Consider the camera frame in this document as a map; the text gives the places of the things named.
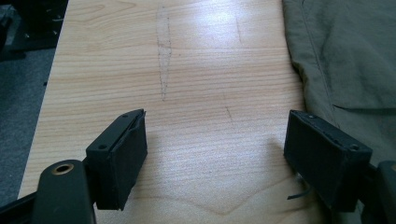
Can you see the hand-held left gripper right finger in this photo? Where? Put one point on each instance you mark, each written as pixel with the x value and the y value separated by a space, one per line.
pixel 323 155

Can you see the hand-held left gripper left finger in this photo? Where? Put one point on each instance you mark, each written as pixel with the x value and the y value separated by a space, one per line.
pixel 120 155

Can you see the olive green shorts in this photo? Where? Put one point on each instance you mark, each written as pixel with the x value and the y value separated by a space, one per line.
pixel 351 56

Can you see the black stand base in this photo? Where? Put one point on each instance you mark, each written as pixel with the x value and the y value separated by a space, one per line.
pixel 34 37

